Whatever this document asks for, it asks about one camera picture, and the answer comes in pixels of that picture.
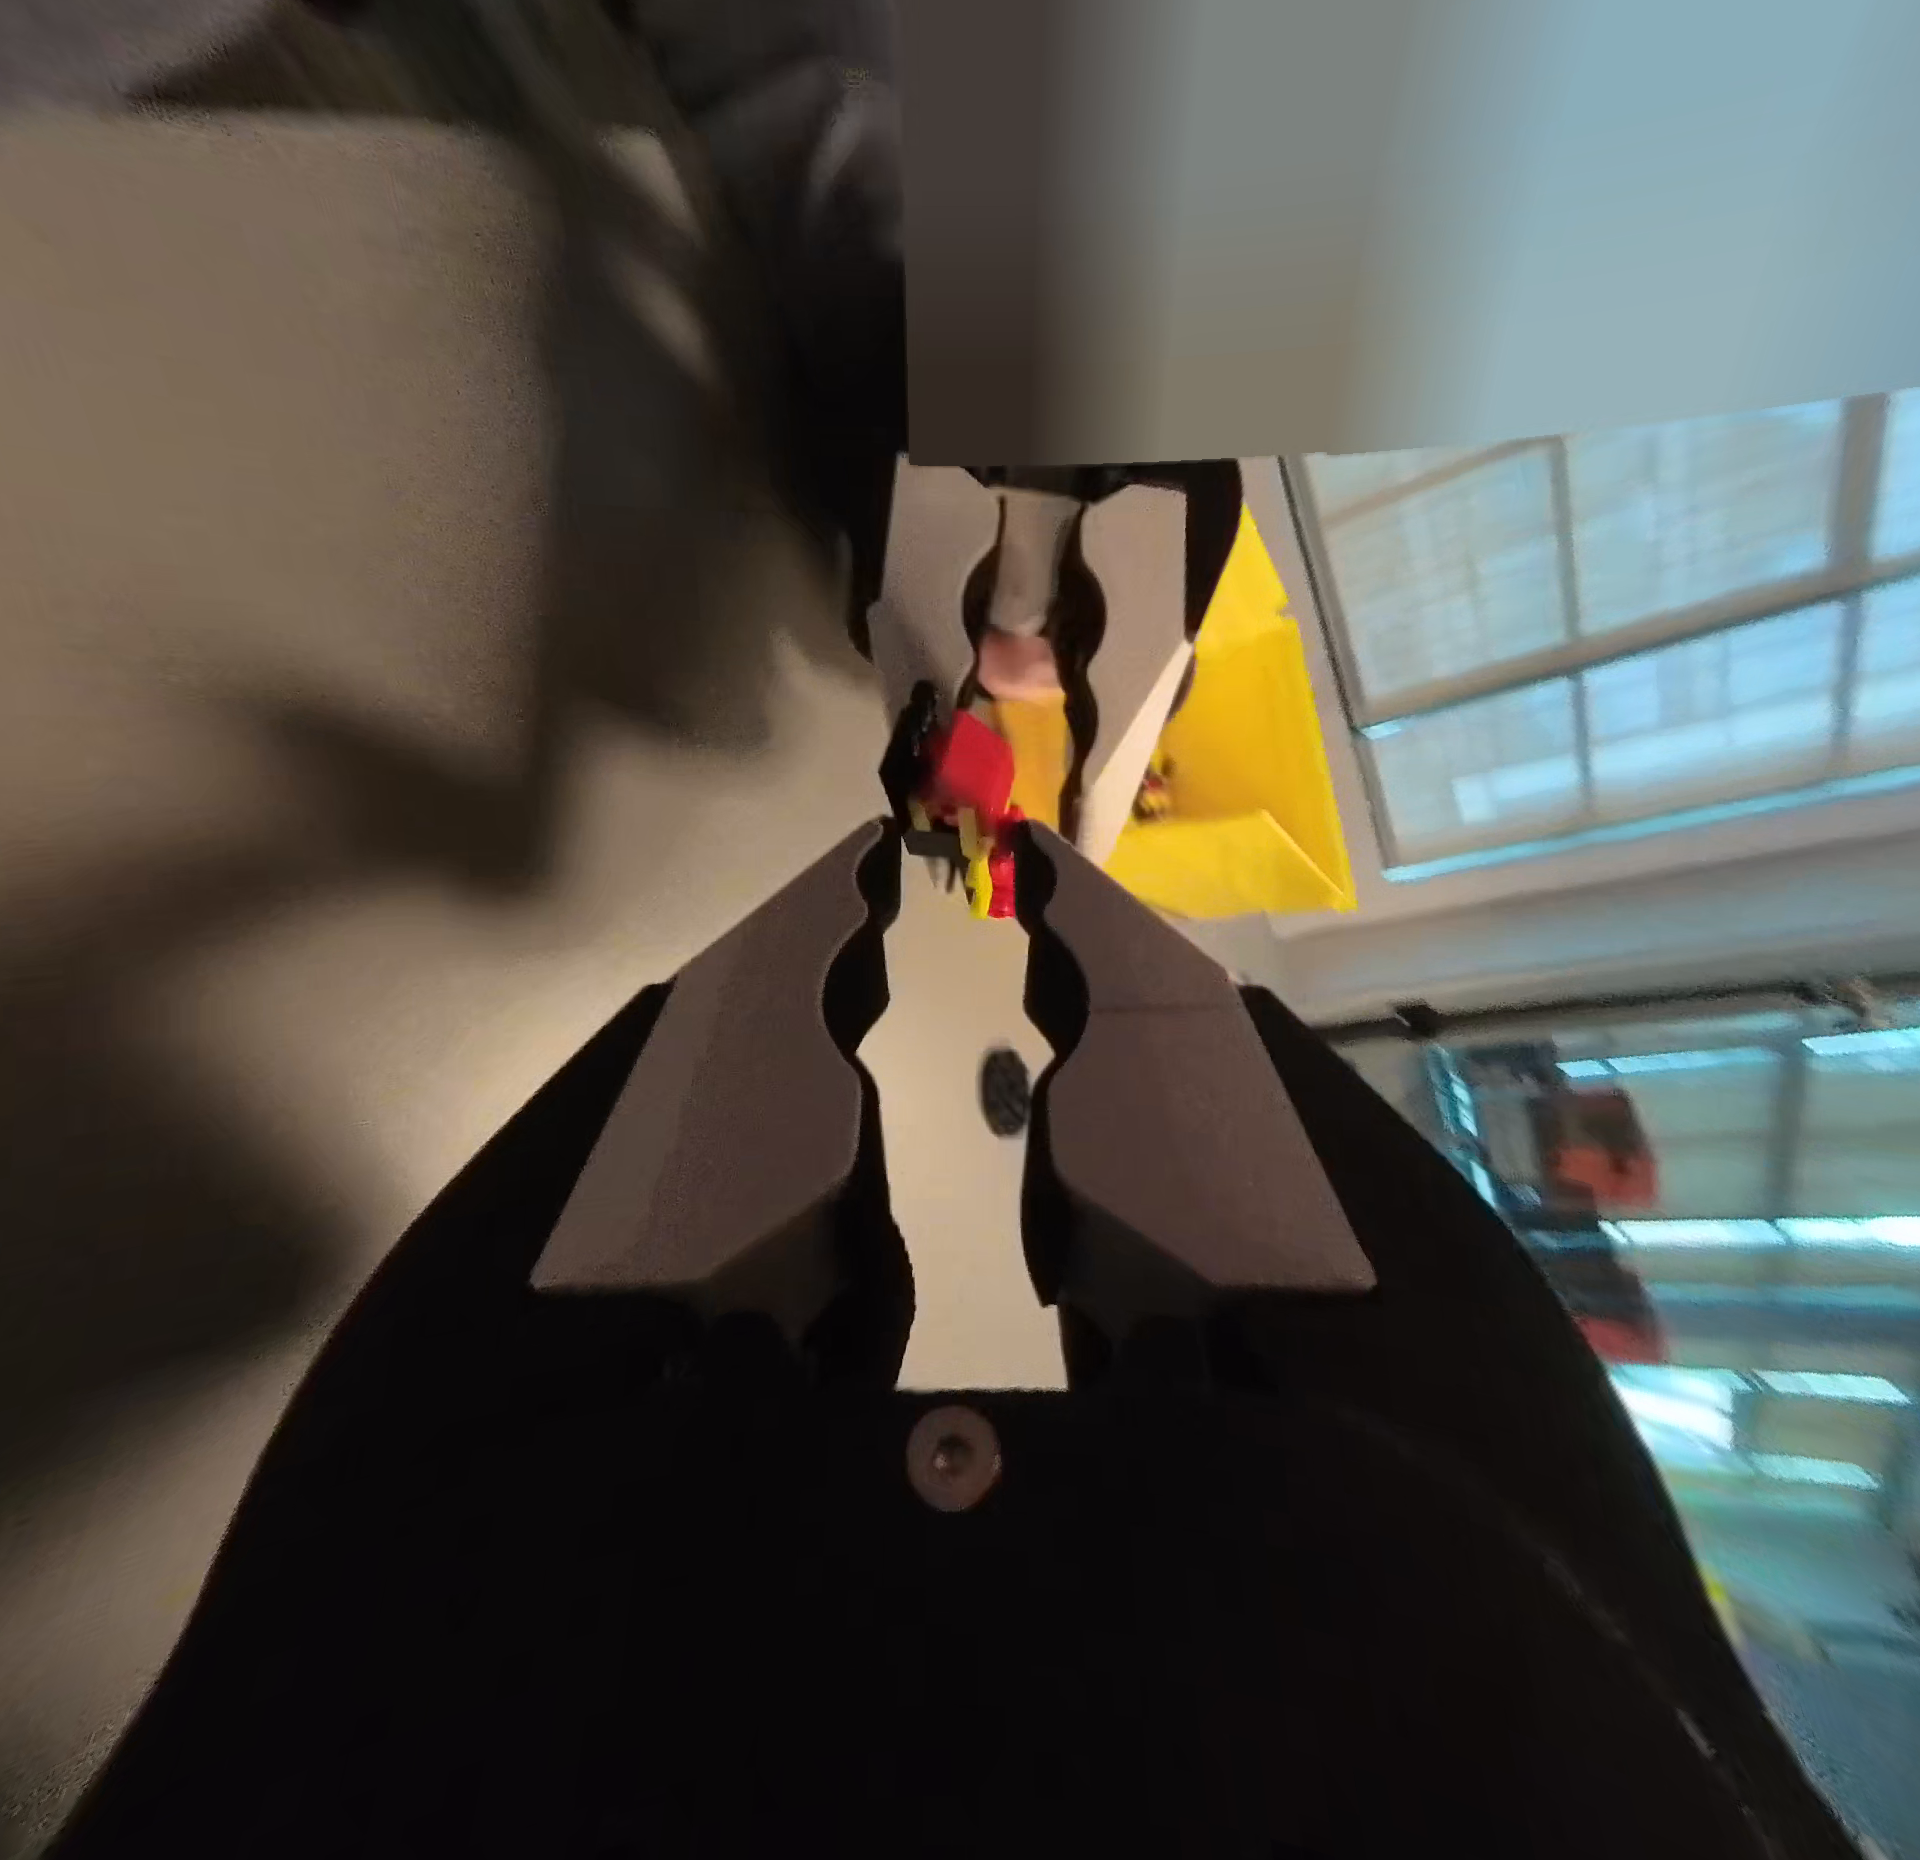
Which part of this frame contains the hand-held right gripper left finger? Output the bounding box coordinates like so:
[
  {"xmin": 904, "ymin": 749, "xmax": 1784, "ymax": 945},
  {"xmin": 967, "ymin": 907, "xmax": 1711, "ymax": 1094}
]
[{"xmin": 531, "ymin": 818, "xmax": 917, "ymax": 1352}]

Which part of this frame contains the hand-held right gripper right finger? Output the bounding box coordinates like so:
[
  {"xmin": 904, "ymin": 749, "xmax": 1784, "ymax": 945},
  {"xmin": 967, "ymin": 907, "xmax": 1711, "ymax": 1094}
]
[{"xmin": 1019, "ymin": 823, "xmax": 1377, "ymax": 1358}]

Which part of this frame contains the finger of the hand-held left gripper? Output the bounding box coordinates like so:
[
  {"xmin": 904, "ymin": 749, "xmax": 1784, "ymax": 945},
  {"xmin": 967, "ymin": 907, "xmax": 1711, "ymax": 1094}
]
[
  {"xmin": 1056, "ymin": 480, "xmax": 1201, "ymax": 865},
  {"xmin": 869, "ymin": 464, "xmax": 1007, "ymax": 730}
]

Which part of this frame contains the yellow plastic bin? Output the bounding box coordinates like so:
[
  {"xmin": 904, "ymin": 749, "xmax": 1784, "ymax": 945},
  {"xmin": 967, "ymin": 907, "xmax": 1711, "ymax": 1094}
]
[{"xmin": 1102, "ymin": 503, "xmax": 1358, "ymax": 920}]

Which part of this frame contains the red yellow lego body assembly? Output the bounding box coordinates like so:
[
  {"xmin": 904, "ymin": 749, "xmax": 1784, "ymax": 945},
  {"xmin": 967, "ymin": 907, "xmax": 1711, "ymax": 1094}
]
[{"xmin": 875, "ymin": 680, "xmax": 1028, "ymax": 924}]

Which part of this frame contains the person's left forearm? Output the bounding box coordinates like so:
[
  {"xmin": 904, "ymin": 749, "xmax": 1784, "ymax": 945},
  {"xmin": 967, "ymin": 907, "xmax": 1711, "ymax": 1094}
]
[{"xmin": 615, "ymin": 0, "xmax": 901, "ymax": 241}]

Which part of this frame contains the person's left hand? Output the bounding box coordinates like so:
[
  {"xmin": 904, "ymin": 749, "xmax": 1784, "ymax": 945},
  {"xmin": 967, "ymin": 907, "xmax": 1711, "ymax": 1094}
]
[{"xmin": 977, "ymin": 618, "xmax": 1062, "ymax": 704}]

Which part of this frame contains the storage shelf with red boxes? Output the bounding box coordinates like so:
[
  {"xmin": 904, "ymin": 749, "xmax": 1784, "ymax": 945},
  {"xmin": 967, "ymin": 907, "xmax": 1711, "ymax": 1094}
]
[{"xmin": 1439, "ymin": 1043, "xmax": 1675, "ymax": 1367}]

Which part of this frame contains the window with blinds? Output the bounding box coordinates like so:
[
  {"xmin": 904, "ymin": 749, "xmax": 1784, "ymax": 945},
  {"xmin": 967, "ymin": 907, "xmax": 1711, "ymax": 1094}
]
[{"xmin": 1283, "ymin": 390, "xmax": 1920, "ymax": 879}]

